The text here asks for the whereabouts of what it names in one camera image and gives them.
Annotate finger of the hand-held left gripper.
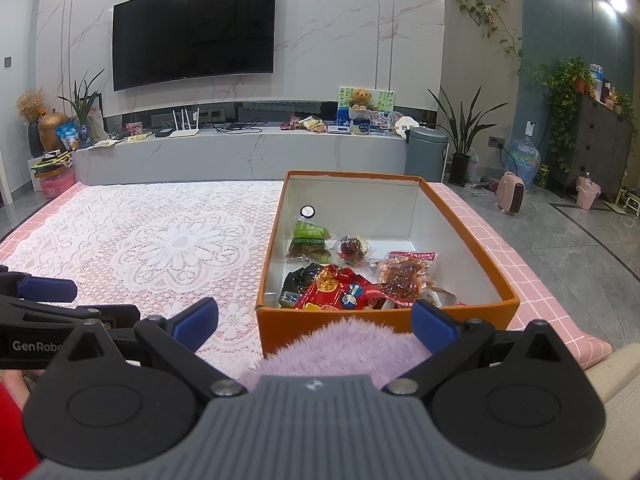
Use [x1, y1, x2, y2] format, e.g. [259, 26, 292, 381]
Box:
[0, 295, 142, 331]
[0, 264, 79, 304]

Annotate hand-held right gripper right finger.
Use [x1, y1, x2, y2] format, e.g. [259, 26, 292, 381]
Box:
[382, 299, 581, 397]

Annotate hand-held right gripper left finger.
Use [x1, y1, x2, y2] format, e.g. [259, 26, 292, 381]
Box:
[52, 297, 246, 398]

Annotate white packet with orange sticks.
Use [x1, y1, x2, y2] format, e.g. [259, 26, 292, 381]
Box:
[425, 287, 469, 309]

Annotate clear packet of red meat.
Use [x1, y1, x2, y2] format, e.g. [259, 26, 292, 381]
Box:
[374, 251, 437, 307]

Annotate orange cardboard box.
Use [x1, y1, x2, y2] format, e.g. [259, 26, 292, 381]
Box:
[255, 170, 521, 359]

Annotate large red snack packet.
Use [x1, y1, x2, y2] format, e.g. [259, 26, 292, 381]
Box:
[294, 266, 387, 312]

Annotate dark snack packet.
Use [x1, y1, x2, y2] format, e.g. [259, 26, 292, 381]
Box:
[279, 262, 322, 309]

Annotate small clear packet of dates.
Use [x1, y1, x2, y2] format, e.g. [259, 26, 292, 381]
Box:
[337, 234, 374, 266]

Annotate pile of snacks on console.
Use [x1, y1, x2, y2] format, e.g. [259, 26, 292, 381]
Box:
[289, 115, 326, 134]

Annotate white lace tablecloth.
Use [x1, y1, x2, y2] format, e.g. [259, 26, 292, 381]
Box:
[2, 180, 287, 378]

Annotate purple fluffy garment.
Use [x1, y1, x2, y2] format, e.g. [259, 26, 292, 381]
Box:
[239, 317, 437, 394]

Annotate pink storage box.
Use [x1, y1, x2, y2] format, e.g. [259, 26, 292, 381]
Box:
[38, 172, 76, 200]

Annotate pink checked table cover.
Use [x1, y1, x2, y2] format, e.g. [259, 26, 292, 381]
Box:
[0, 181, 613, 362]

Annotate pile of yellow black packets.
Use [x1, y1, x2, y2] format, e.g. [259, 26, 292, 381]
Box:
[29, 149, 74, 174]

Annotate pink space heater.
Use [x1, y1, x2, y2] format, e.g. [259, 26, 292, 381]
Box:
[494, 171, 526, 215]

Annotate blue snack bag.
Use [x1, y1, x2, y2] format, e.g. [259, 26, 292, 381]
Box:
[54, 122, 81, 151]

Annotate golden vase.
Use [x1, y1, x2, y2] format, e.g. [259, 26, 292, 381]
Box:
[38, 112, 70, 152]

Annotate grey trash can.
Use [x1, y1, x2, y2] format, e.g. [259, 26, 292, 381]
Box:
[403, 127, 450, 184]

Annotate dried flowers in dark vase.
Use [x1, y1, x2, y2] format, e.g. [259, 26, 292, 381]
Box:
[16, 88, 47, 159]

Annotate potted plant in black pot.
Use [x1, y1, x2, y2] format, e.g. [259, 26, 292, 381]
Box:
[427, 87, 506, 186]

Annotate blue water jug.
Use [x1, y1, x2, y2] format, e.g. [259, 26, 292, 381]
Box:
[505, 139, 542, 191]

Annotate long-leaved plant on console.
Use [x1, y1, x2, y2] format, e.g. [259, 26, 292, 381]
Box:
[57, 68, 106, 144]

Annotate white router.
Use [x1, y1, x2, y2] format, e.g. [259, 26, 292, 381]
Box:
[169, 108, 201, 137]

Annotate beige sofa cushion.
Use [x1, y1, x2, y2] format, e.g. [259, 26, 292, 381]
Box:
[584, 342, 640, 480]

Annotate small pink bin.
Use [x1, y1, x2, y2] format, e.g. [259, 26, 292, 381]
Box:
[575, 175, 601, 210]

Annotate green picture board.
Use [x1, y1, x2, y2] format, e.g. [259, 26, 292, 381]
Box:
[337, 86, 396, 116]

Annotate grey dresser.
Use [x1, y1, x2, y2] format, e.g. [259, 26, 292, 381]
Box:
[559, 92, 637, 199]

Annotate trailing pothos plant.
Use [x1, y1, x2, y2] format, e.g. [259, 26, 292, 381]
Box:
[542, 57, 597, 174]

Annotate hanging vine plant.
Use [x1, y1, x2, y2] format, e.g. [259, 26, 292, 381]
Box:
[454, 0, 526, 76]

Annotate black cables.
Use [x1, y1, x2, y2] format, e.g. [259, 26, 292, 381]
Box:
[213, 117, 264, 134]

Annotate black wall television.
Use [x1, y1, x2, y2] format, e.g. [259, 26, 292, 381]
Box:
[111, 0, 278, 92]

